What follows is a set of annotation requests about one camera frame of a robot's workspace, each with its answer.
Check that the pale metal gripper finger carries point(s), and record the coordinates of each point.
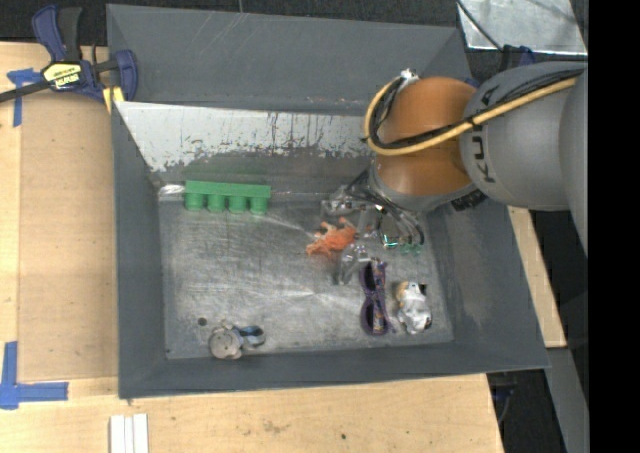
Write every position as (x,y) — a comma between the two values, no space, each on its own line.
(363,263)
(342,268)

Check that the orange toy animal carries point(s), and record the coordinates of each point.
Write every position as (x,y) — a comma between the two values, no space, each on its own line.
(336,240)

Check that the purple sunglasses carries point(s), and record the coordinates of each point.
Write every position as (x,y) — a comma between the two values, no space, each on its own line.
(374,301)

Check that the white toy animal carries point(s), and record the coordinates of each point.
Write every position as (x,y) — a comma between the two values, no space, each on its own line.
(414,308)

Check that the grey metal bin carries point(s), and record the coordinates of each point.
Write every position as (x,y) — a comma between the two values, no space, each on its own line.
(240,271)

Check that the green block with four pegs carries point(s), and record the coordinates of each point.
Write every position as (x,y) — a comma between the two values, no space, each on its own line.
(227,193)

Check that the grey and blue toy animal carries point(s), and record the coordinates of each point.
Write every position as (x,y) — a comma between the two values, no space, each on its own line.
(225,341)

